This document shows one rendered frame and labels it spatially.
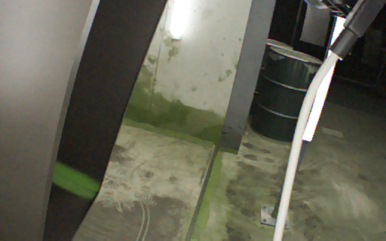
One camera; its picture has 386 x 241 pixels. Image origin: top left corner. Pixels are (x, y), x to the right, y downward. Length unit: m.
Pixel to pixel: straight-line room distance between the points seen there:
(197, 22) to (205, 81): 0.49
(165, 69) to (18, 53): 2.27
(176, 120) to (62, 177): 1.65
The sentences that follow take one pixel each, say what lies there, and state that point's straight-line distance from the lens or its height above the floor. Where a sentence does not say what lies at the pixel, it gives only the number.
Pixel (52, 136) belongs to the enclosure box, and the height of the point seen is 1.03.
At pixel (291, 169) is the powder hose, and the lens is 0.55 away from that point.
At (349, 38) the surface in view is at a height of 1.25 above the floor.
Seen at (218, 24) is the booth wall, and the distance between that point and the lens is 2.56.
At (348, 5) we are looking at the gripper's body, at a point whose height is 1.31.
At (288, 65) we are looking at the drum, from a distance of 3.09.
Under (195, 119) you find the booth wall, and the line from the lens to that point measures 2.76.
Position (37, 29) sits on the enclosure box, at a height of 1.18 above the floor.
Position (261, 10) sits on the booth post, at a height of 1.24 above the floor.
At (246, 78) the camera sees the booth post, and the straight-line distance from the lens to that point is 2.61.
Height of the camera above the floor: 1.26
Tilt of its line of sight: 21 degrees down
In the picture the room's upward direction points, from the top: 12 degrees clockwise
